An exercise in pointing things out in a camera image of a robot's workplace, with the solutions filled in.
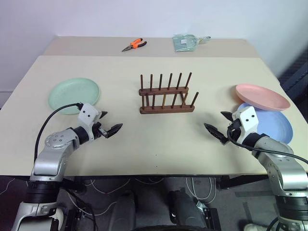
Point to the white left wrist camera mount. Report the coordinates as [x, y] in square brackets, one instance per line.
[87, 116]

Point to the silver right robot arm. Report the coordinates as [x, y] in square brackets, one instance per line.
[288, 173]

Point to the clear plastic bag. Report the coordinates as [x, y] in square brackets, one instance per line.
[184, 44]

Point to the wooden dish rack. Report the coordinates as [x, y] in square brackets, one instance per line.
[166, 110]

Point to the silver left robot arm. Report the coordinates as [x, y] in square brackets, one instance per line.
[48, 158]

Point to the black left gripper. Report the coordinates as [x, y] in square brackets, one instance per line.
[98, 131]

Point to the blue plate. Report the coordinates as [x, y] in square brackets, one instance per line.
[274, 125]

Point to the pink red plate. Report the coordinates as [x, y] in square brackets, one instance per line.
[262, 97]

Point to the black ribbed panel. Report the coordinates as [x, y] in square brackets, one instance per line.
[298, 72]

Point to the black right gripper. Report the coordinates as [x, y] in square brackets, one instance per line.
[234, 126]

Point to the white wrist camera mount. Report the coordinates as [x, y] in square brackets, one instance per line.
[249, 119]
[87, 116]

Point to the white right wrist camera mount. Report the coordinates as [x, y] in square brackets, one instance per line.
[249, 119]

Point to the green plate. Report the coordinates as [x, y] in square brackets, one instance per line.
[72, 93]

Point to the dark rounded shape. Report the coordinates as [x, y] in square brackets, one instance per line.
[185, 209]
[125, 209]

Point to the black table frame bar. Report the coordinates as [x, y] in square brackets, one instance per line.
[240, 183]

